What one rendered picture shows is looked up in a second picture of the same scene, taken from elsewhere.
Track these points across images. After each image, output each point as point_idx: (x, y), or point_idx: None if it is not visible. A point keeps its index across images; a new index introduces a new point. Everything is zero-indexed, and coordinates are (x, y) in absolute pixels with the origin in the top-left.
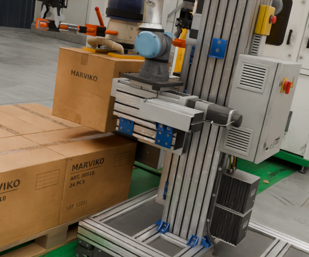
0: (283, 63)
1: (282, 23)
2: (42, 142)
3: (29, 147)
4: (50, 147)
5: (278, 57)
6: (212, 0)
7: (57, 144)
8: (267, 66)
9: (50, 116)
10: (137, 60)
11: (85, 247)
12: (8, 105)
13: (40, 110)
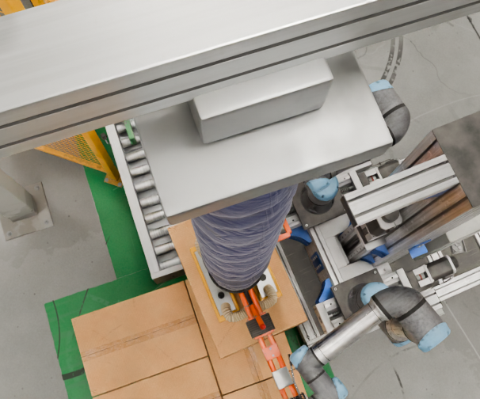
0: None
1: None
2: (249, 378)
3: (262, 398)
4: (264, 374)
5: None
6: (418, 241)
7: (257, 362)
8: (478, 232)
9: (142, 323)
10: (280, 269)
11: None
12: (89, 367)
13: (116, 329)
